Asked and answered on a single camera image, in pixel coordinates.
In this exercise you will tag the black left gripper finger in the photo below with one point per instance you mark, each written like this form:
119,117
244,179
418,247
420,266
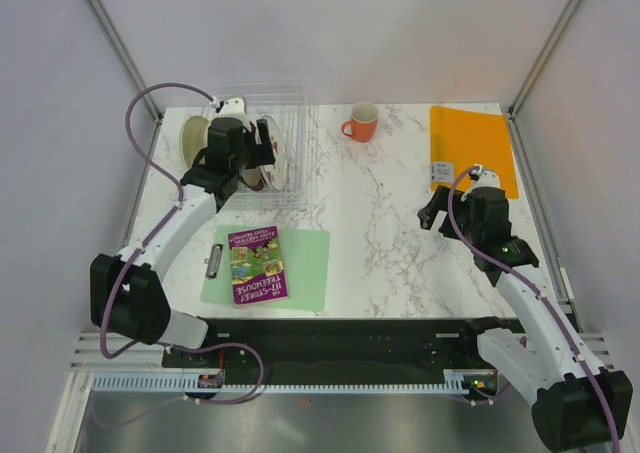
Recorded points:
265,151
248,161

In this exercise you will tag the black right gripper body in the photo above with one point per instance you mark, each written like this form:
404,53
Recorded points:
473,230

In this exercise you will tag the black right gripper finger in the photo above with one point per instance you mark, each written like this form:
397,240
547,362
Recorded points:
427,215
443,196

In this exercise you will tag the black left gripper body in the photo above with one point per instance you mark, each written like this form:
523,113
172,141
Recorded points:
249,139

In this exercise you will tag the watermelon pattern plate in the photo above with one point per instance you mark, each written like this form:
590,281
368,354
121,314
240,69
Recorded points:
275,175

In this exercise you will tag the dark red rimmed plate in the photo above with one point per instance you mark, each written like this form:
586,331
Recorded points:
252,179

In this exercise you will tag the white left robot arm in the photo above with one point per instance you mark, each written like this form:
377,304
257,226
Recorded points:
127,296

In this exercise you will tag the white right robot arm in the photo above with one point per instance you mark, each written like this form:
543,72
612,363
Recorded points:
575,401

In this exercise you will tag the cream green plate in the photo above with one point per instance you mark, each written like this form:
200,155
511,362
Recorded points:
192,138

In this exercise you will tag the orange plastic folder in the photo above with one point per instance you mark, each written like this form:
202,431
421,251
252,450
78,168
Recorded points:
460,139

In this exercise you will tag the green clipboard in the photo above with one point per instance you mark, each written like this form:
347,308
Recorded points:
306,255

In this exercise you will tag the orange ceramic mug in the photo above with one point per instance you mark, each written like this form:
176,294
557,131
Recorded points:
363,122

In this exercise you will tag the purple treehouse book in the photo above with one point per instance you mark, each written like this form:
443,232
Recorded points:
257,267

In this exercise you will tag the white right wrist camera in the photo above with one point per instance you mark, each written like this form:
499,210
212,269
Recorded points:
482,176

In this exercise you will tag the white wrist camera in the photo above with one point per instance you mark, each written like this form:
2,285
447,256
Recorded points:
233,107
482,176

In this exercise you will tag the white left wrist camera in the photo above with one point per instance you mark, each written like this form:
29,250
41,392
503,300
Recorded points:
233,107

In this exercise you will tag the clear wire dish rack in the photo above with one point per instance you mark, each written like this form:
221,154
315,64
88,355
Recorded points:
290,104

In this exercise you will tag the white slotted cable duct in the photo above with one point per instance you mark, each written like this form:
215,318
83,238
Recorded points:
454,383

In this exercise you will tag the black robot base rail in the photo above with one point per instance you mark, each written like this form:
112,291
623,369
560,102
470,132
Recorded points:
342,351

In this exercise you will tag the left aluminium frame post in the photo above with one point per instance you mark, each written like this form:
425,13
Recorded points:
107,26

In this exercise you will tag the aluminium frame post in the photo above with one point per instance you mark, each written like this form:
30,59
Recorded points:
549,46
107,26

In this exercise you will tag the right aluminium frame post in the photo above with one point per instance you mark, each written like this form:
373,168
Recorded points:
549,46

